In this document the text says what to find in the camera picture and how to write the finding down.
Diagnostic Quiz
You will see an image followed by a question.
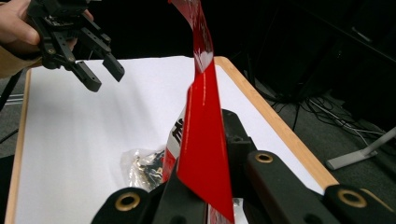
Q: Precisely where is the clear bag of dried vegetables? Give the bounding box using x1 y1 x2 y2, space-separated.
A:
120 148 166 192

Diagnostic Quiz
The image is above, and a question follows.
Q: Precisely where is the bundle of floor cables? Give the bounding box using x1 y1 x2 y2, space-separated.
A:
270 95 386 142

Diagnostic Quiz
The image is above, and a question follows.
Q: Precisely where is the grey metal stand foot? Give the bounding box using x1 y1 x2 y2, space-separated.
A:
325 126 396 171

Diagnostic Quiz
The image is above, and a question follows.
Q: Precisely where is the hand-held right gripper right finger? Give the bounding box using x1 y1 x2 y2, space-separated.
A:
221 108 258 201

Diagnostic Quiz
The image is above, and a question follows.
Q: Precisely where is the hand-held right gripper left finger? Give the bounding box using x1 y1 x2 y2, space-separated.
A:
151 168 208 224

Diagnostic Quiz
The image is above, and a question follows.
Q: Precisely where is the black strap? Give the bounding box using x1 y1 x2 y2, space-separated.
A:
0 69 25 112

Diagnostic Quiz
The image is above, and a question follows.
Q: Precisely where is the red and white snack packet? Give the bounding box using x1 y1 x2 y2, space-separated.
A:
162 0 236 224

